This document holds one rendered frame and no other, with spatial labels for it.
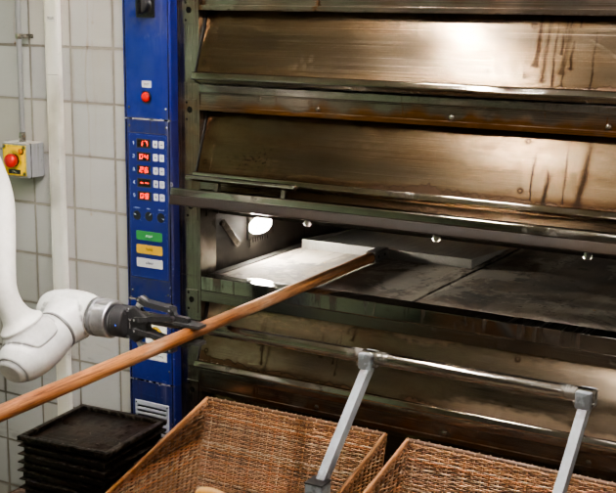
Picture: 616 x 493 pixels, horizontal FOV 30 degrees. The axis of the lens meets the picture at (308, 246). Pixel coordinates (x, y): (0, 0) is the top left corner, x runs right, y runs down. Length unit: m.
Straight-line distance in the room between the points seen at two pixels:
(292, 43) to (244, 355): 0.84
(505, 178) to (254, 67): 0.71
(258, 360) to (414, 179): 0.68
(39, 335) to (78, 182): 0.87
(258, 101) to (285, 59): 0.14
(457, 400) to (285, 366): 0.49
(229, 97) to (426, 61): 0.57
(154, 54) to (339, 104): 0.55
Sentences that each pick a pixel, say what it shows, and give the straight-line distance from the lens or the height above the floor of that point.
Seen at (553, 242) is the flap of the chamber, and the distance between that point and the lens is 2.55.
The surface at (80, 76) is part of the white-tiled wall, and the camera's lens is 3.36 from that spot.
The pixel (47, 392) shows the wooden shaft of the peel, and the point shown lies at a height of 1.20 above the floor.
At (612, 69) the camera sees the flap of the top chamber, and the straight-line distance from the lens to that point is 2.62.
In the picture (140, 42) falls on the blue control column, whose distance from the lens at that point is 3.18.
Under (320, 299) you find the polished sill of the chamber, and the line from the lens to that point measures 2.99.
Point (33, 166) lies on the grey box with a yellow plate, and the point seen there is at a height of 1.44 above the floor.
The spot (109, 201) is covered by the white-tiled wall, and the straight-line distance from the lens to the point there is 3.34.
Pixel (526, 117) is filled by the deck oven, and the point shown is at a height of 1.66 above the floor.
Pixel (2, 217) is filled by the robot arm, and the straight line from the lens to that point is 2.65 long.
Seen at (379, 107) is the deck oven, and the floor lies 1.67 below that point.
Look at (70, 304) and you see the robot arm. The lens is 2.71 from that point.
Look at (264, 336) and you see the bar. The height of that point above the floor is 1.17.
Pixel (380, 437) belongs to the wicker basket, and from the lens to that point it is 2.96.
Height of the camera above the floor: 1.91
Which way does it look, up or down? 12 degrees down
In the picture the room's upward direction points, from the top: 1 degrees clockwise
